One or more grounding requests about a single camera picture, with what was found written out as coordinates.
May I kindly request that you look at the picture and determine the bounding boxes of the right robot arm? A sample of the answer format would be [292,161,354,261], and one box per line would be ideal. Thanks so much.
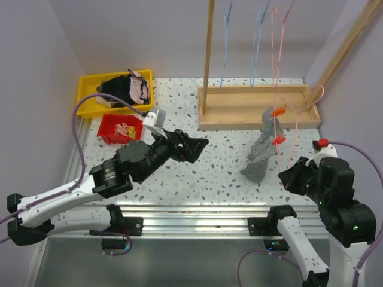
[266,157,376,286]

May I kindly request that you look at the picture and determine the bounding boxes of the grey knitted garment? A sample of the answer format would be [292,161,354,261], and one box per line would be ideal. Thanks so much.
[240,106,284,184]

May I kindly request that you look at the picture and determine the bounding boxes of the clips in red bin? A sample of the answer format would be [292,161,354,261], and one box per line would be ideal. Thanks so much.
[114,123,136,139]

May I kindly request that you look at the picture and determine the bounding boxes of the blue hanger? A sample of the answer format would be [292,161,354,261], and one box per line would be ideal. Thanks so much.
[249,1,270,89]
[219,0,233,88]

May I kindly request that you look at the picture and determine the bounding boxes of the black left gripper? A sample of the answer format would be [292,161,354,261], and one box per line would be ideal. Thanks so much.
[138,126,209,182]

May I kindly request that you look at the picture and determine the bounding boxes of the wooden hanger rack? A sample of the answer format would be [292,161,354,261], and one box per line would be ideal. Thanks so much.
[197,0,383,132]

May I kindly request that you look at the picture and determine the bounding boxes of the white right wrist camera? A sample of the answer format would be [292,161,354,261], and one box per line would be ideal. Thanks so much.
[305,138,338,167]

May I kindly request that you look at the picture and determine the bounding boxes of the pink underwear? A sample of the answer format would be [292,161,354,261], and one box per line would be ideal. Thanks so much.
[128,69,149,105]

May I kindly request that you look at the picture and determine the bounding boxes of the aluminium mounting rail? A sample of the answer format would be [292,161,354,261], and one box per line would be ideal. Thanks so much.
[29,204,354,240]

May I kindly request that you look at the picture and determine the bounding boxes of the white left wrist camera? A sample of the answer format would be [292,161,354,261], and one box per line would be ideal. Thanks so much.
[142,109,167,138]

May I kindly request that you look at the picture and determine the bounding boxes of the yellow plastic tray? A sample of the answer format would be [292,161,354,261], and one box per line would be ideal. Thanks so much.
[74,69,156,117]

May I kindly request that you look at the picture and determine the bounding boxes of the left blue hanger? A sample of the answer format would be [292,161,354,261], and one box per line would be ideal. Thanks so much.
[219,0,233,88]

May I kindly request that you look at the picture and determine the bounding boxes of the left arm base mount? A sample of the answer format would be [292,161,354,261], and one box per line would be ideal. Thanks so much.
[89,217,144,236]

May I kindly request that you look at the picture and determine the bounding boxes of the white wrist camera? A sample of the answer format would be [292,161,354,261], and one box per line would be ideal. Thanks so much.
[142,109,167,138]
[305,138,338,167]

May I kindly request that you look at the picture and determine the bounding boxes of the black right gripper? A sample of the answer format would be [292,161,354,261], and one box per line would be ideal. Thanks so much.
[279,154,329,204]

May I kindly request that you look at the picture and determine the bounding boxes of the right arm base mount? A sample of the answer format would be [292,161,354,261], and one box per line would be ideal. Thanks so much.
[247,217,281,237]

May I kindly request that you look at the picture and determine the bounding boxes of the red plastic bin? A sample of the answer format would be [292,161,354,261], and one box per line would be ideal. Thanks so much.
[97,114,143,144]

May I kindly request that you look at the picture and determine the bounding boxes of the red clip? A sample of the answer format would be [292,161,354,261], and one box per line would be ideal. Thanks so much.
[272,135,286,145]

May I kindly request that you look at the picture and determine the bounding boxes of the right blue hanger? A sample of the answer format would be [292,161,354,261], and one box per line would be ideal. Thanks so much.
[249,1,270,89]

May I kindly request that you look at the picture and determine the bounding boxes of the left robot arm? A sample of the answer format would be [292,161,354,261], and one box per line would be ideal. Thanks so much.
[7,129,209,246]

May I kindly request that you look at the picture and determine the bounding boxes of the orange clip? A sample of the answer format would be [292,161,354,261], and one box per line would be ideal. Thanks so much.
[270,105,287,117]

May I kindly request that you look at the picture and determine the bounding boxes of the pink wire hanger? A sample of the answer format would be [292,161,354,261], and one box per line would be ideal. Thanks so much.
[270,0,297,90]

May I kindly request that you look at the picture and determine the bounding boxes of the black garment pile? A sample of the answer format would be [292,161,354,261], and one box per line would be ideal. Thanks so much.
[96,75,135,108]

